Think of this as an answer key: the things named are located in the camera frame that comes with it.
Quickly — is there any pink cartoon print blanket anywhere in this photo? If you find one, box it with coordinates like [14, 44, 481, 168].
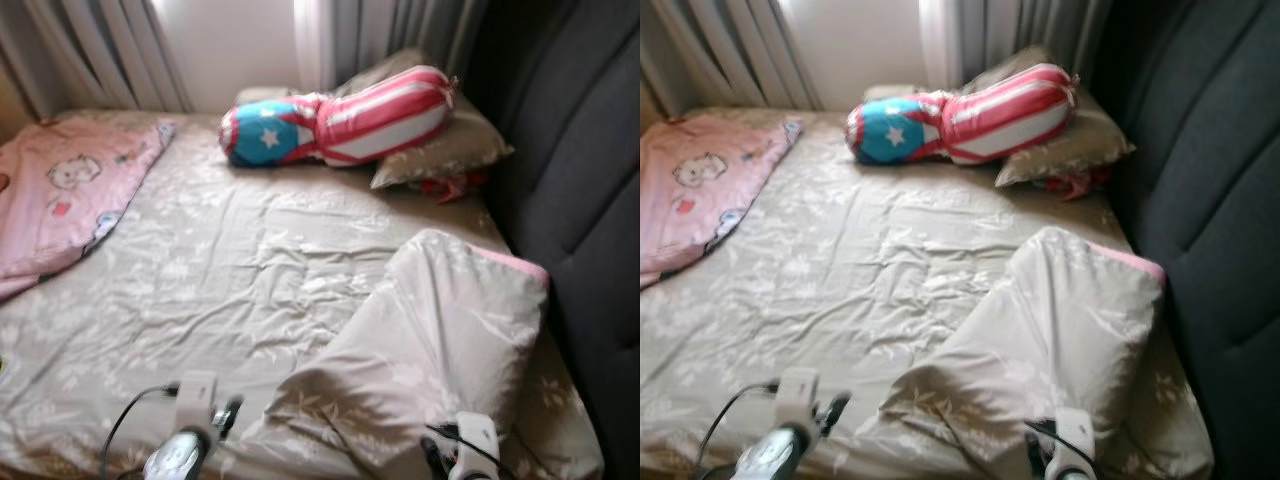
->
[640, 115, 804, 291]
[0, 118, 176, 301]

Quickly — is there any red white blue star bolster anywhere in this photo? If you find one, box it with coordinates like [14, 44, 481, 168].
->
[845, 63, 1081, 166]
[218, 65, 456, 169]

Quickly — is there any grey curtain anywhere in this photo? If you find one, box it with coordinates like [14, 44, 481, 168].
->
[295, 0, 491, 96]
[920, 0, 1116, 96]
[640, 0, 823, 113]
[0, 0, 191, 119]

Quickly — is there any beige pillow with pink edge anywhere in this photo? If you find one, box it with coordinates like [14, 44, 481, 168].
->
[850, 226, 1166, 480]
[225, 229, 551, 480]

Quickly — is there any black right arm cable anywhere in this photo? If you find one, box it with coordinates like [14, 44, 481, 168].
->
[425, 425, 516, 480]
[1022, 420, 1101, 480]

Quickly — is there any red fabric item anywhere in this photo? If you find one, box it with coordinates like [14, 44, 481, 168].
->
[415, 170, 491, 204]
[1035, 168, 1113, 201]

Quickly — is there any beige floral pillow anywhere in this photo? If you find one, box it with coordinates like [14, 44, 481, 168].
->
[235, 48, 514, 191]
[862, 45, 1138, 189]

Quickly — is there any beige floral bed sheet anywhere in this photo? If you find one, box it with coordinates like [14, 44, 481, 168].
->
[0, 108, 606, 480]
[640, 105, 1216, 480]

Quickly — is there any dark grey padded headboard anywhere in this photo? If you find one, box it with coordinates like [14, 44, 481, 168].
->
[465, 0, 641, 480]
[1090, 0, 1280, 480]

